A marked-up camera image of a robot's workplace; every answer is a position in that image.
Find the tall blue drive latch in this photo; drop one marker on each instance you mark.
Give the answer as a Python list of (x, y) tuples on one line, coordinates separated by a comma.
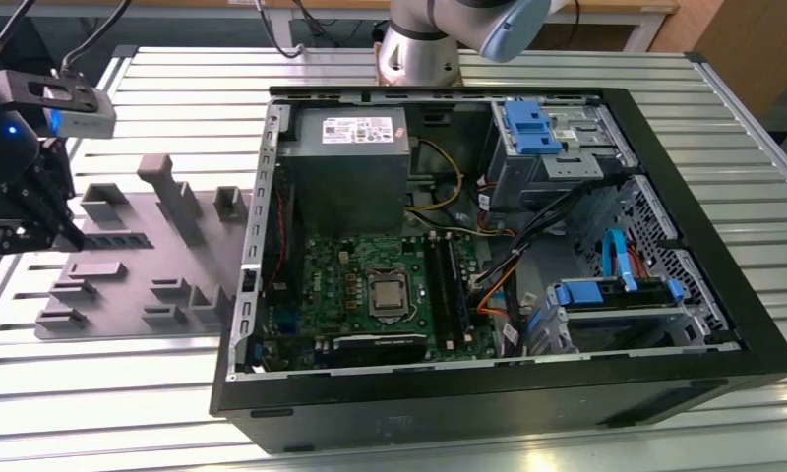
[(532, 142)]

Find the green motherboard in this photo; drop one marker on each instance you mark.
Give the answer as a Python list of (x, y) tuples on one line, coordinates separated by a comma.
[(335, 314)]

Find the black mesh bin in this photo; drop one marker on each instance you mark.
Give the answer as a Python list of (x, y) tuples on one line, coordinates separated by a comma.
[(26, 44)]

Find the grey parts rack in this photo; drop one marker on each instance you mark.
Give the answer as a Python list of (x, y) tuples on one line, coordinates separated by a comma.
[(138, 216)]

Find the long desk wooden edge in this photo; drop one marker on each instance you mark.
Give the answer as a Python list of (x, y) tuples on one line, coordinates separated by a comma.
[(203, 7)]

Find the blue plastic latch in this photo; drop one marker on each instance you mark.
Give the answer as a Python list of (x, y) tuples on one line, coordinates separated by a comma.
[(534, 327)]

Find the wooden cabinet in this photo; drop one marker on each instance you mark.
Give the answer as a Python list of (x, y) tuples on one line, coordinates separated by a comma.
[(748, 49)]

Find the black open PC case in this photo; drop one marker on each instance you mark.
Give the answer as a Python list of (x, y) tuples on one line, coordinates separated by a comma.
[(498, 408)]

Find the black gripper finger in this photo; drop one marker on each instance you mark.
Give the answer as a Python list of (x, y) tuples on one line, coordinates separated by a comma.
[(50, 196), (14, 238)]

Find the silver wrist camera black mount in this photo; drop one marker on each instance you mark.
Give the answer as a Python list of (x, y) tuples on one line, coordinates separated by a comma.
[(86, 123)]

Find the silver CPU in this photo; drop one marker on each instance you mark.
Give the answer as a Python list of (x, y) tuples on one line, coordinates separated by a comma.
[(390, 295)]

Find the CPU socket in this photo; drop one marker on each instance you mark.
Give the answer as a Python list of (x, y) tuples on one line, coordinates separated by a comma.
[(389, 275)]

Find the black graphics card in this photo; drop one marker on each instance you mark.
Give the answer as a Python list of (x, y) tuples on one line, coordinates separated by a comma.
[(374, 351)]

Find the metal drive cage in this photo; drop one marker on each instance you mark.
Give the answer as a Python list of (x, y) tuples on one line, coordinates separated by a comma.
[(565, 169)]

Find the RAM stick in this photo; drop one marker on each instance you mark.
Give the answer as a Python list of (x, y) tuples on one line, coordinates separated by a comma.
[(115, 242)]

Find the metal disk bay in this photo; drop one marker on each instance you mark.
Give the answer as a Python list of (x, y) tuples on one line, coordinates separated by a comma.
[(696, 314)]

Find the grey power supply unit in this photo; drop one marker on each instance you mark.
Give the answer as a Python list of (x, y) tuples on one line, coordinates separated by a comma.
[(348, 192)]

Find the black RAM slot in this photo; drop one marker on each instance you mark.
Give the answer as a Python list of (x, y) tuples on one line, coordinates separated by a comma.
[(442, 305), (453, 305)]

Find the hard disk in blue carrier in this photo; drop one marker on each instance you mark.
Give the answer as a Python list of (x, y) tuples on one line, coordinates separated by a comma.
[(584, 293)]

